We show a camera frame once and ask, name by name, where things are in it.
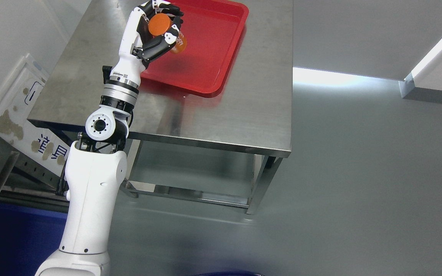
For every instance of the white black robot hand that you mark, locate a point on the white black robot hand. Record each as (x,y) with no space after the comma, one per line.
(138,46)

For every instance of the orange cylindrical capacitor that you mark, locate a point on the orange cylindrical capacitor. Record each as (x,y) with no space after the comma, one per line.
(160,24)

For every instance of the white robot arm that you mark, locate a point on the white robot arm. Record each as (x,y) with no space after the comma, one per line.
(95,168)

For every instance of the stainless steel desk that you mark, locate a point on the stainless steel desk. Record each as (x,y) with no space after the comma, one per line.
(251,114)

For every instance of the red plastic tray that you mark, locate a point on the red plastic tray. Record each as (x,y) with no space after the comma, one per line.
(213,29)

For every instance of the worn white sign plate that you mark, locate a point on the worn white sign plate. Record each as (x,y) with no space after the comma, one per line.
(17,98)

